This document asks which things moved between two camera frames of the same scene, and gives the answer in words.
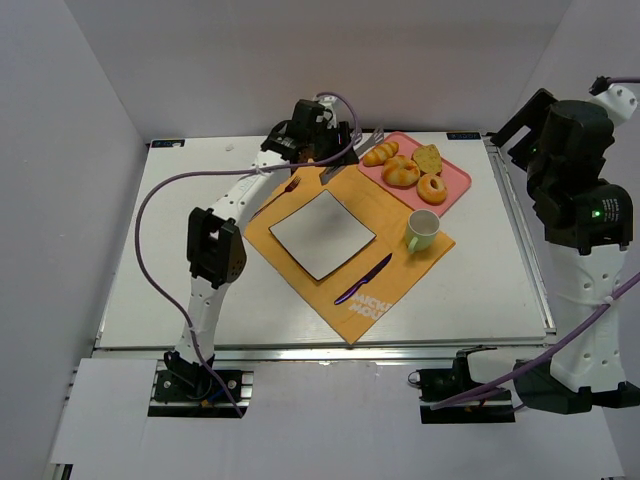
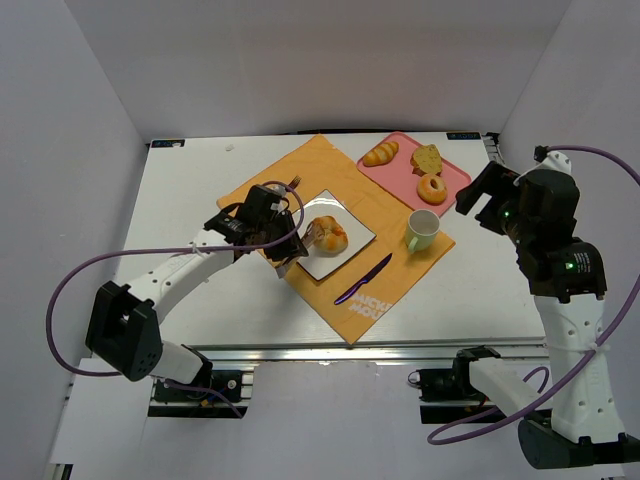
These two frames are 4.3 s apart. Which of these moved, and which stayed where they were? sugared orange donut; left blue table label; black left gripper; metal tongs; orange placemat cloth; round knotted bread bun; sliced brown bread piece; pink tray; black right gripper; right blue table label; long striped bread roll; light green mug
Moved: black left gripper; black right gripper; round knotted bread bun; metal tongs
Stayed: orange placemat cloth; sugared orange donut; left blue table label; long striped bread roll; right blue table label; sliced brown bread piece; pink tray; light green mug
